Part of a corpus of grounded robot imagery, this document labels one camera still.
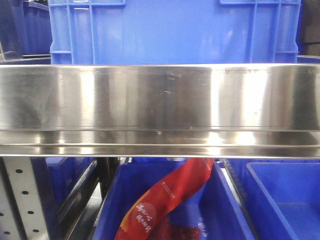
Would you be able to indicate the blue bin lower right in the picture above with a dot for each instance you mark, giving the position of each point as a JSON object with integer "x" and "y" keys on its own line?
{"x": 281, "y": 196}

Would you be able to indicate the stainless steel shelf rail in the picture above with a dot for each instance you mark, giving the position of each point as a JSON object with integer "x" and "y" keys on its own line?
{"x": 255, "y": 110}

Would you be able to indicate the perforated white shelf upright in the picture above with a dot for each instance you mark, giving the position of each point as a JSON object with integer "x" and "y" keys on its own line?
{"x": 21, "y": 210}

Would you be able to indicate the blue bin lower middle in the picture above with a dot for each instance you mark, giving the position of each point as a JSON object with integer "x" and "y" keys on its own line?
{"x": 210, "y": 214}

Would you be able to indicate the dark blue bin upper left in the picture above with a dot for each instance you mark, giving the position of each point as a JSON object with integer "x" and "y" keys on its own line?
{"x": 25, "y": 30}

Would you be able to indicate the blue bin lower left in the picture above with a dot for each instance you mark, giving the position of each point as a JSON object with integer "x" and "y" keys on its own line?
{"x": 64, "y": 172}

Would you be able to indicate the large blue crate on shelf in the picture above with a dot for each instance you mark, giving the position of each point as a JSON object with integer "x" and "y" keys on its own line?
{"x": 145, "y": 32}

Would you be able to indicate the red printed ribbon banner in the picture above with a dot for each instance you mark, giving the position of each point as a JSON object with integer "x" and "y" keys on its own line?
{"x": 163, "y": 197}

